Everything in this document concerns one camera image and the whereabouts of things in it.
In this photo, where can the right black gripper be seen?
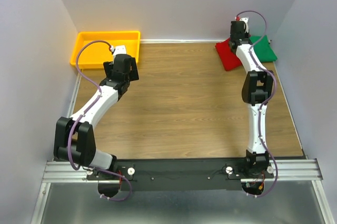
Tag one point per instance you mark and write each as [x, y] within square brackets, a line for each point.
[245, 34]

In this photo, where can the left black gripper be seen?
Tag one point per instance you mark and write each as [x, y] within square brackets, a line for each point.
[133, 74]

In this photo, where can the red t shirt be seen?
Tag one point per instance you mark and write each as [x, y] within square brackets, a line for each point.
[229, 59]

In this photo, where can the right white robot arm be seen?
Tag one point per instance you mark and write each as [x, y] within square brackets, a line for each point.
[256, 93]

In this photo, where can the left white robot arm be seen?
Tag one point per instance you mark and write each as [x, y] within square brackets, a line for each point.
[74, 136]

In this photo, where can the folded green t shirt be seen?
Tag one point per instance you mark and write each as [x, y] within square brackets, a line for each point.
[262, 49]

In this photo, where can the yellow plastic tray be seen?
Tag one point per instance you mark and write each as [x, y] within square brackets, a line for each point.
[95, 55]

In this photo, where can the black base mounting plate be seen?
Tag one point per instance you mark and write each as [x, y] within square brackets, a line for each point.
[179, 175]

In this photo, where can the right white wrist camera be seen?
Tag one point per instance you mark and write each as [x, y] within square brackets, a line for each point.
[245, 21]

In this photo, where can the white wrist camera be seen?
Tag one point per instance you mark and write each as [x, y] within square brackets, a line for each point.
[116, 50]
[245, 21]

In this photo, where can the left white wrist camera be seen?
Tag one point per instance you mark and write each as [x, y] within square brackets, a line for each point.
[116, 50]

